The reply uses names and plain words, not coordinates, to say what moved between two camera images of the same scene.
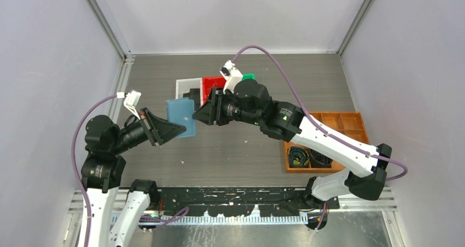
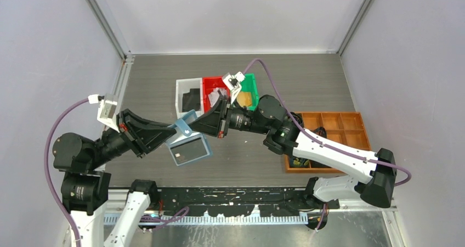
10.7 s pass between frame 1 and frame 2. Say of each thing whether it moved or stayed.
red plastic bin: stayed
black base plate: stayed
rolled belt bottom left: stayed
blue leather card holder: moved
